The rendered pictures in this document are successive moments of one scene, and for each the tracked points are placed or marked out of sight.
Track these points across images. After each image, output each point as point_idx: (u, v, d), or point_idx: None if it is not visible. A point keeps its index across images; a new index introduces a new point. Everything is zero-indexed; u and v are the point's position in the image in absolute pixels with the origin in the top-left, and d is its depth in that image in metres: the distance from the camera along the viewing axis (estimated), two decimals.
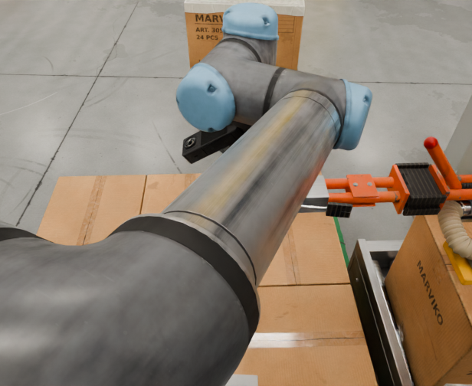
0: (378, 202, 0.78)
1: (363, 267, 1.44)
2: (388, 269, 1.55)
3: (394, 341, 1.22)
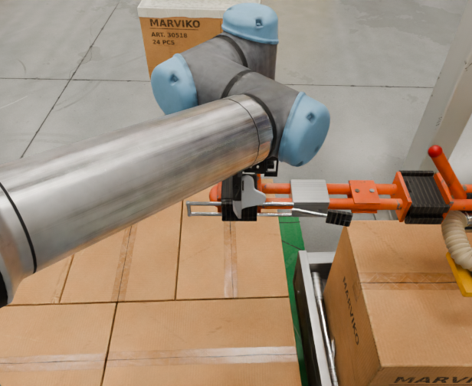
0: (379, 209, 0.77)
1: (302, 280, 1.40)
2: None
3: (322, 359, 1.19)
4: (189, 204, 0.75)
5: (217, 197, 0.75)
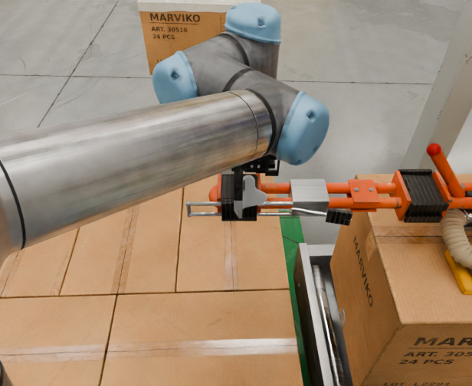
0: (378, 207, 0.77)
1: (302, 273, 1.40)
2: (332, 274, 1.51)
3: (323, 350, 1.19)
4: (188, 204, 0.75)
5: (217, 197, 0.75)
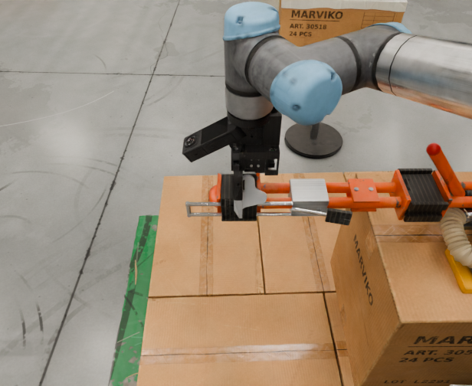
0: (378, 207, 0.77)
1: None
2: None
3: None
4: (188, 204, 0.75)
5: (217, 197, 0.75)
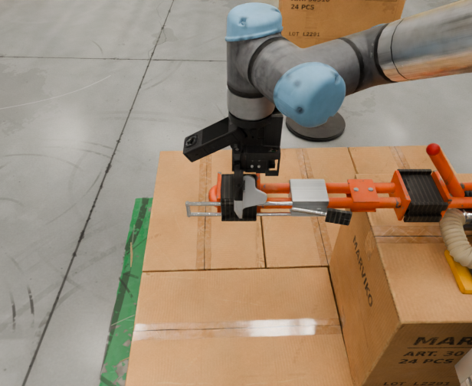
0: (378, 207, 0.77)
1: None
2: None
3: None
4: (188, 204, 0.75)
5: (217, 197, 0.75)
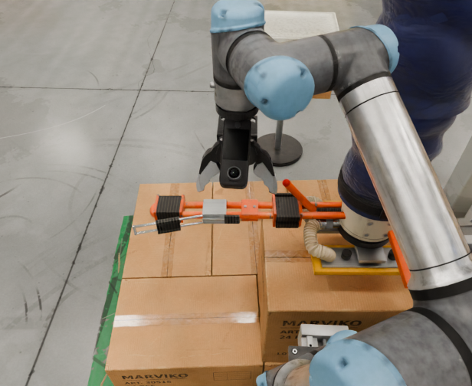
0: (259, 218, 1.19)
1: None
2: None
3: None
4: (134, 227, 1.14)
5: (153, 210, 1.17)
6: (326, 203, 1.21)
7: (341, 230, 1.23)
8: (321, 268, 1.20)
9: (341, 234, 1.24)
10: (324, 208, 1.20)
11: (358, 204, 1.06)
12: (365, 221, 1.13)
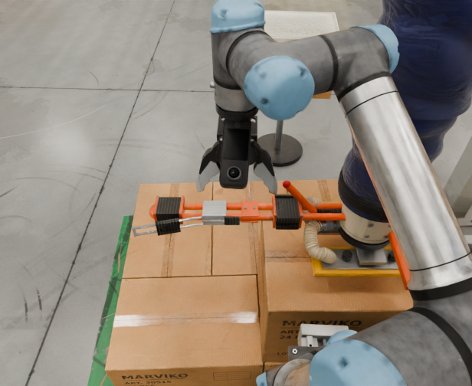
0: (259, 220, 1.19)
1: None
2: None
3: None
4: (134, 228, 1.14)
5: (153, 212, 1.17)
6: (326, 204, 1.21)
7: (341, 232, 1.23)
8: (321, 269, 1.19)
9: (341, 236, 1.23)
10: (324, 209, 1.20)
11: (359, 206, 1.06)
12: (366, 223, 1.12)
